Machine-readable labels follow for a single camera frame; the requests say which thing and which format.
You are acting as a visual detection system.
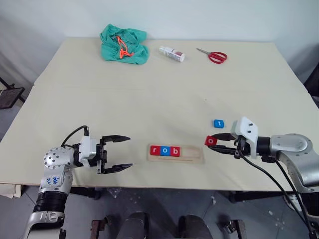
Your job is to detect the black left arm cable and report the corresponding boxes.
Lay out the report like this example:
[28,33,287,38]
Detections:
[60,125,91,148]

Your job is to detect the red letter tile b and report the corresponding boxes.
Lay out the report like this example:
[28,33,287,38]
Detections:
[169,145,181,158]

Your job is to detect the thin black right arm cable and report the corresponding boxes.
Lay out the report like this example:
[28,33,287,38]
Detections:
[274,160,309,216]

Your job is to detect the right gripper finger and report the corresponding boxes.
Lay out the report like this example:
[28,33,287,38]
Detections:
[213,132,236,142]
[207,145,238,155]

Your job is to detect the dark rounded shape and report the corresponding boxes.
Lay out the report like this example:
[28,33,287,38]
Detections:
[178,214,210,239]
[123,211,151,239]

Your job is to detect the red letter tile o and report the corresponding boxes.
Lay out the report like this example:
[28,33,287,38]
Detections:
[204,135,218,147]

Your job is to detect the dark chair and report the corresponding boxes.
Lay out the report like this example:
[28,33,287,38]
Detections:
[303,71,319,108]

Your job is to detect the black table frame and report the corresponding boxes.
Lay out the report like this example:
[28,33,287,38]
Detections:
[69,186,295,204]

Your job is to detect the white spray bottle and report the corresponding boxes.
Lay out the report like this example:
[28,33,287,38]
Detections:
[158,45,186,63]

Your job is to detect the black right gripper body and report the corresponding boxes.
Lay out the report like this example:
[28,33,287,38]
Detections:
[233,136,252,159]

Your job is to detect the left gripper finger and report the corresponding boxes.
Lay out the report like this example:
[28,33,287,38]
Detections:
[103,163,134,175]
[100,134,131,146]

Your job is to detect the crumpled green cloth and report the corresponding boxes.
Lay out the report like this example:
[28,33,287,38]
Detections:
[99,23,150,65]

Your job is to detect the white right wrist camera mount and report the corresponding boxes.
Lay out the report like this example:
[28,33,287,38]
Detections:
[230,116,260,160]

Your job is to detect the rusty metal bracket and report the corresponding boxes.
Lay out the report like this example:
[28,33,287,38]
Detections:
[91,218,111,239]
[218,218,248,239]

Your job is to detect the red handled scissors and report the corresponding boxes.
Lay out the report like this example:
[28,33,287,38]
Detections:
[195,47,228,65]

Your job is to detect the black metal rack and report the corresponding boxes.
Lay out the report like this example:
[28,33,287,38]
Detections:
[0,76,26,111]

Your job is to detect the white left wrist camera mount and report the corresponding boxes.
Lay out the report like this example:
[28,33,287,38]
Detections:
[78,135,98,163]

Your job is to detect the orange cord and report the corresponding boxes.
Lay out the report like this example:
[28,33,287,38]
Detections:
[115,35,135,59]

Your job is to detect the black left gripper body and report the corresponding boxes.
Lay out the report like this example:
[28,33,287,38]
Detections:
[95,141,109,175]

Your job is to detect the wooden tile tray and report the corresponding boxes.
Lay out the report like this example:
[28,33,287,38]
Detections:
[147,143,205,165]

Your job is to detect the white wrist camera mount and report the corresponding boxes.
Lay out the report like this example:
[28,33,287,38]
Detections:
[78,135,98,163]
[230,116,260,160]

